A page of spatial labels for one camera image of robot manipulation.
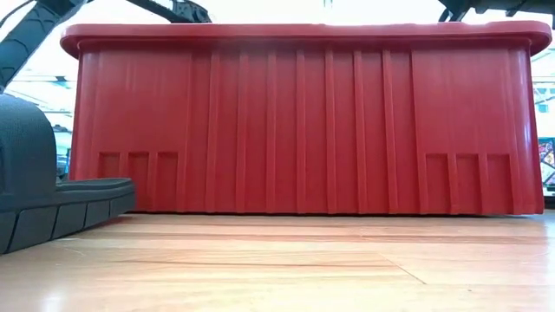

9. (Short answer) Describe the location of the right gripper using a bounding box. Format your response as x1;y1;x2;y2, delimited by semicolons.
437;0;555;23

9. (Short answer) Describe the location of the red plastic bin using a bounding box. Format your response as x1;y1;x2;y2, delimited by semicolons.
59;20;552;217

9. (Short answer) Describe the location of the colourful poster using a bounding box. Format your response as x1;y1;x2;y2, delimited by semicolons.
537;136;555;188

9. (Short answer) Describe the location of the black rubber slide sandal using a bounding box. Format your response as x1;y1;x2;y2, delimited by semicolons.
0;94;137;256

